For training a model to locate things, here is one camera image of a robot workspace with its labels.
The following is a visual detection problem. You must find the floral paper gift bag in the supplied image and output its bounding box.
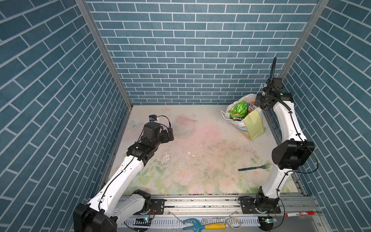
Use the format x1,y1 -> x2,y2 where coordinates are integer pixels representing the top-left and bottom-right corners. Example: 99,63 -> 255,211
221,94 -> 265,140

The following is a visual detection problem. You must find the green chips bag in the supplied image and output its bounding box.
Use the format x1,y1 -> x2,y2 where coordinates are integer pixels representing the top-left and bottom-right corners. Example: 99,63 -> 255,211
230,101 -> 248,119

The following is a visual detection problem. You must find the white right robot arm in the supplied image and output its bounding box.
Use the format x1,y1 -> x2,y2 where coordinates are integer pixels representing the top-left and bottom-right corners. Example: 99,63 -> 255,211
254,57 -> 315,213

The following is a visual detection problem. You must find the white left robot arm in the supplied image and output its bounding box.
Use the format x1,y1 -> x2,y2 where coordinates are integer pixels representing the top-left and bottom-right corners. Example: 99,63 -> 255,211
73,121 -> 174,232

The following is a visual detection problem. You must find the rubber band loop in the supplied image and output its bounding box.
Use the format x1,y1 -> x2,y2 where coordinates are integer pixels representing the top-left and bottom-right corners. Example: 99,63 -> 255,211
226,217 -> 243,229

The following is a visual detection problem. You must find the red white marker pen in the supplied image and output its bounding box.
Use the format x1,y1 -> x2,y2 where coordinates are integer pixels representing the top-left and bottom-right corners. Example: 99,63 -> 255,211
285,211 -> 315,217

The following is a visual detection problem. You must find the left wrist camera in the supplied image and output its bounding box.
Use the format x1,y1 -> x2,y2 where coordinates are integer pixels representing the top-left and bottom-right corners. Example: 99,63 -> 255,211
149,115 -> 157,122

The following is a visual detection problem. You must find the teal handled fork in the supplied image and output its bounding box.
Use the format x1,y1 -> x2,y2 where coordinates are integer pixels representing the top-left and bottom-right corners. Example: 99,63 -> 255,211
238,163 -> 273,172

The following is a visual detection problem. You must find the aluminium corner post right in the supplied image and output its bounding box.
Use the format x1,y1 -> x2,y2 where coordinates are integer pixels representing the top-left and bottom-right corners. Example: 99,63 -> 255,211
278,0 -> 329,79

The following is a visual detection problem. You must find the aluminium corner post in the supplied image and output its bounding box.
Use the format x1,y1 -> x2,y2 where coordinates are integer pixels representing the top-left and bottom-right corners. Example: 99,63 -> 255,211
278,0 -> 329,79
75,0 -> 133,111

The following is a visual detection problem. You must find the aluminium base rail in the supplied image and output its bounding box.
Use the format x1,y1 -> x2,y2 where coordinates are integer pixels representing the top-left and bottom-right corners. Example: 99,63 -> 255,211
119,193 -> 329,232

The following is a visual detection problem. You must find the teal yellow handled tool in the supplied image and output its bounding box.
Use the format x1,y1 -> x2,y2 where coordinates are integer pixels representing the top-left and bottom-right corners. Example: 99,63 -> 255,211
183,218 -> 227,232

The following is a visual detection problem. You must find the aluminium corner post left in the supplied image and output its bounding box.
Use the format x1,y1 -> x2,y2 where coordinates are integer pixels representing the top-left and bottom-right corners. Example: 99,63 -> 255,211
75,0 -> 133,111

